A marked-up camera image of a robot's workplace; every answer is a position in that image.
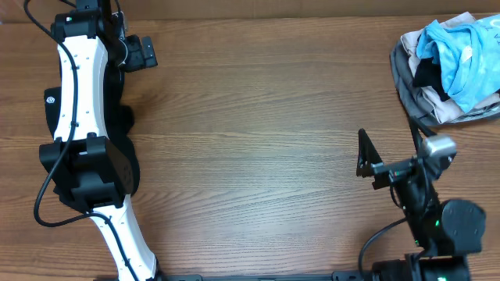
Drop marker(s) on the grey folded garment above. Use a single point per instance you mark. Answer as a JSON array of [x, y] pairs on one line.
[[413, 100]]

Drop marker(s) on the light blue printed t-shirt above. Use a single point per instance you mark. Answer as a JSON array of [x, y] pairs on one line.
[[468, 56]]

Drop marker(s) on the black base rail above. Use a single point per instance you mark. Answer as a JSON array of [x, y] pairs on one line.
[[334, 276]]

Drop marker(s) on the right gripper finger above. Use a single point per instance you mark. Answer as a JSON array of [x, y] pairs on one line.
[[368, 156], [416, 128]]

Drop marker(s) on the black folded garment on pile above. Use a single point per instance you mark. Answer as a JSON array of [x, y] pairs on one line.
[[428, 74]]

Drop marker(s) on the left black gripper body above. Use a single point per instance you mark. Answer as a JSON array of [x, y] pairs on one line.
[[133, 55]]

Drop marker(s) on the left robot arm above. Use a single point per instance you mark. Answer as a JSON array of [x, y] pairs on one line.
[[91, 162]]

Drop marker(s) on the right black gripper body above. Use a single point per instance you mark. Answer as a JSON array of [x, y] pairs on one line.
[[393, 173]]

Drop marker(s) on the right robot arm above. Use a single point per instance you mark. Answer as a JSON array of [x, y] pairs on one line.
[[446, 231]]

